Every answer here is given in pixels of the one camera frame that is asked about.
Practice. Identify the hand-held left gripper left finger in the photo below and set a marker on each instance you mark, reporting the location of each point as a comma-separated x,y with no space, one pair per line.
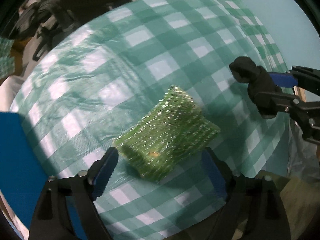
102,175

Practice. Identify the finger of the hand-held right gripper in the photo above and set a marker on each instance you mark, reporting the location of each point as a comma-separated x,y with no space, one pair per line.
282,79
275,98

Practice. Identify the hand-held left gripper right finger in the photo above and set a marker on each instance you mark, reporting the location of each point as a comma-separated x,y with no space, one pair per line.
213,177

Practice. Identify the black sock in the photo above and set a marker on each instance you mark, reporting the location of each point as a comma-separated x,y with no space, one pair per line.
260,80

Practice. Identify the green glitter sponge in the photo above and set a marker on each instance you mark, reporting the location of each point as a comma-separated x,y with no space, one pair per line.
170,130

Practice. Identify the blue cardboard box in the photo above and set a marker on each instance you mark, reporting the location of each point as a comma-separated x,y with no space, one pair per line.
20,155

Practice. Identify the clear plastic bag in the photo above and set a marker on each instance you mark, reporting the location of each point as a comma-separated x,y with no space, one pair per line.
305,160

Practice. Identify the pale pink blanket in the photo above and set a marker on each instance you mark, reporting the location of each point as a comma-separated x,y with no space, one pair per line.
10,92

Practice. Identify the green white checked tablecloth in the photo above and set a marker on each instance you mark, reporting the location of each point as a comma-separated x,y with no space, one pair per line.
150,55

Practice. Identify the green checked cloth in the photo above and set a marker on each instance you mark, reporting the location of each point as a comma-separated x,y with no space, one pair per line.
5,57

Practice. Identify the black office chair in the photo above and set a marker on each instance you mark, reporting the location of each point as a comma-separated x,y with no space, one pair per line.
45,12

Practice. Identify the wooden frame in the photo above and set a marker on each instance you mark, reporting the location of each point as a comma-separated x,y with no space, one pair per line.
300,95

